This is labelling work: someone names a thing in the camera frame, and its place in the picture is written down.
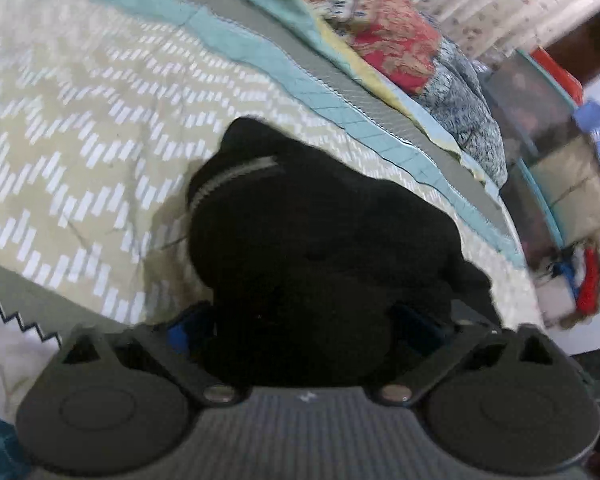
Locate red garment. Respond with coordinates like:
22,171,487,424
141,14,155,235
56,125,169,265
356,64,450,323
574,247,600,312

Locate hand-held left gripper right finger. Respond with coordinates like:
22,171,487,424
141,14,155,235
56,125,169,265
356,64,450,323
375,305,556,406

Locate white floral patchwork blanket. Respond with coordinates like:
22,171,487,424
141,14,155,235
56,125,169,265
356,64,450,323
0,305,63,480

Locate clear teal-rimmed storage bin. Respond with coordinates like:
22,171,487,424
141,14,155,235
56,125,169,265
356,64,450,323
510,135,600,261
482,49,583,163

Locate beige chevron quilt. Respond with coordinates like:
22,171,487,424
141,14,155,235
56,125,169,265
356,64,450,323
0,0,546,356

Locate pink striped floral cloth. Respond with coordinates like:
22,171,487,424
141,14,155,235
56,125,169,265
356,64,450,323
395,0,600,61

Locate red floral pillow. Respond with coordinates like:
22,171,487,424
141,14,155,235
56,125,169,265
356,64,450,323
290,0,443,96

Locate grey blue patterned cloth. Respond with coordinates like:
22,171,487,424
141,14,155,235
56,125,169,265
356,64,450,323
417,15,508,188

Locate black pants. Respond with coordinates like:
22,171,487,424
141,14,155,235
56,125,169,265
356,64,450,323
185,117,503,391

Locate dark wooden furniture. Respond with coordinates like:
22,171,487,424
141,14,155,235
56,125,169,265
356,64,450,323
542,10,600,86

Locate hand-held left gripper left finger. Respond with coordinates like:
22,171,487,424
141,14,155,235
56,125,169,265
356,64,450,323
62,305,241,406

